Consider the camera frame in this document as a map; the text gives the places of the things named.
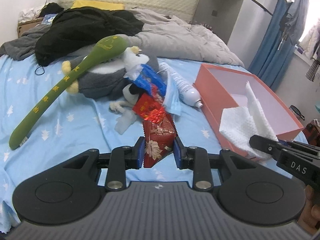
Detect red snack packet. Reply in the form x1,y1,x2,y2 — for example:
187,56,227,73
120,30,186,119
143,113,177,168

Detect panda plush toy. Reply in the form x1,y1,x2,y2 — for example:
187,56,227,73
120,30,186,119
109,83,146,134

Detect white tissue cloth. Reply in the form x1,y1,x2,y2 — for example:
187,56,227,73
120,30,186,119
219,82,278,160

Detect red envelope packet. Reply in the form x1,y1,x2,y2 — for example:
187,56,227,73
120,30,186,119
132,93,165,124

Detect blue face mask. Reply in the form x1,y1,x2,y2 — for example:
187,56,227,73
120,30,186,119
163,72,182,116

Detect person's right hand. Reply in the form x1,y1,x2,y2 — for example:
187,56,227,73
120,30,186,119
298,185,320,235

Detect blue star bedsheet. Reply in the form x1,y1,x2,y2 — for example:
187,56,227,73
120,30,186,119
0,52,308,233

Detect white spray bottle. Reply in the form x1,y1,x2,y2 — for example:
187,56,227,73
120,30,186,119
159,62,203,108

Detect orange cardboard shoe box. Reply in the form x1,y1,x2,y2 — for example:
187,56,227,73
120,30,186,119
194,63,303,158

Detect grey penguin plush toy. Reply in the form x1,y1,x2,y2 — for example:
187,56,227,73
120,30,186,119
66,46,159,100

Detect blue plastic snack bag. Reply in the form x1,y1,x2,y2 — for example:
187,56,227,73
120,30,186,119
124,64,167,97

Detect blue curtain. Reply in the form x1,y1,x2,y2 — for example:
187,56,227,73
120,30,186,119
248,0,295,91

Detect green long plush toy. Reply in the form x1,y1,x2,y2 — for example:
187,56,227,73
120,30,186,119
9,35,127,150

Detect grey quilt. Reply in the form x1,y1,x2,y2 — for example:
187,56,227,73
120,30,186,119
121,9,244,67

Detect hanging grey clothes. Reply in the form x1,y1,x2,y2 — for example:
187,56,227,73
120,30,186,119
279,0,309,46

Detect black clothing pile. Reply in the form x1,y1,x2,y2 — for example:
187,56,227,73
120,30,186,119
35,7,144,67

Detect dark grey blanket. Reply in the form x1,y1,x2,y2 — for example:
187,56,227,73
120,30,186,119
1,24,51,61

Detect yellow pillow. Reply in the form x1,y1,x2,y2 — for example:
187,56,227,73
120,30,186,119
71,0,125,10

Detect cardboard box beside bed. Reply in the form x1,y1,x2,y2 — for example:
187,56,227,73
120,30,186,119
17,17,43,37

